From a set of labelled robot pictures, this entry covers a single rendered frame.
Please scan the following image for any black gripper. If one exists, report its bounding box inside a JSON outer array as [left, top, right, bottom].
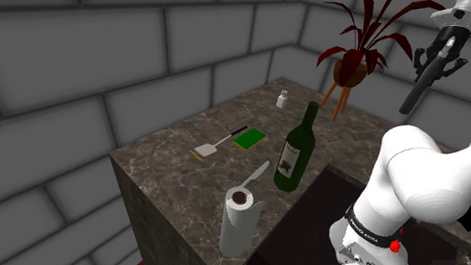
[[408, 22, 471, 84]]

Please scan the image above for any dark robot stand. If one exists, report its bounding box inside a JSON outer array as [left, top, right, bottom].
[[227, 152, 466, 265]]

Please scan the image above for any green sponge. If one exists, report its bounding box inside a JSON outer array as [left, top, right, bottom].
[[231, 125, 269, 154]]

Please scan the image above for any red-leaved plant in brown pot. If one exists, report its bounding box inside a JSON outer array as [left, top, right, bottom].
[[308, 0, 458, 124]]

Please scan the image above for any silver spatula with black handle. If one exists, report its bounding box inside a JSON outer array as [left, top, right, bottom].
[[193, 125, 251, 159]]

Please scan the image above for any green wine bottle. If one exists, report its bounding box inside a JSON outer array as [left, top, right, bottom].
[[265, 99, 330, 194]]

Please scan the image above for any dark grey cylinder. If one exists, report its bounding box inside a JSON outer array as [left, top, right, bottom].
[[391, 36, 467, 116]]

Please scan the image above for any silver table knife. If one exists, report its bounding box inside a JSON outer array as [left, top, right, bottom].
[[237, 159, 273, 191]]

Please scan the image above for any white salt shaker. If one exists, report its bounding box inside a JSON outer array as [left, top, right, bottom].
[[274, 89, 290, 110]]

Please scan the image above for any white paper towel roll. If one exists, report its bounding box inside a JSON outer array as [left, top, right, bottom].
[[212, 184, 271, 259]]

